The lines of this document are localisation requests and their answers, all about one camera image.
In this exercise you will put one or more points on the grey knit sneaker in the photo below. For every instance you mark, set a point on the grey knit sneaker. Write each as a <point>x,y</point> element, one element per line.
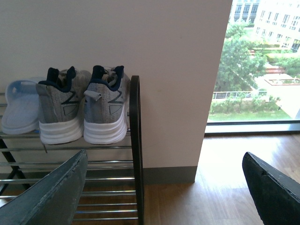
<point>106,105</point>
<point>60,109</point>

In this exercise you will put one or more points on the right gripper black camera left finger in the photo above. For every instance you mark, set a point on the right gripper black camera left finger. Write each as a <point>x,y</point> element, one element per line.
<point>52,200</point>

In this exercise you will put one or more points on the black metal shoe rack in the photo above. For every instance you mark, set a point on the black metal shoe rack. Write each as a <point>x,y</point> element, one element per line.
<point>113,192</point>

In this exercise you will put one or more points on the right gripper black camera right finger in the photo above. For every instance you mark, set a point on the right gripper black camera right finger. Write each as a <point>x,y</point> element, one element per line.
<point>276,195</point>

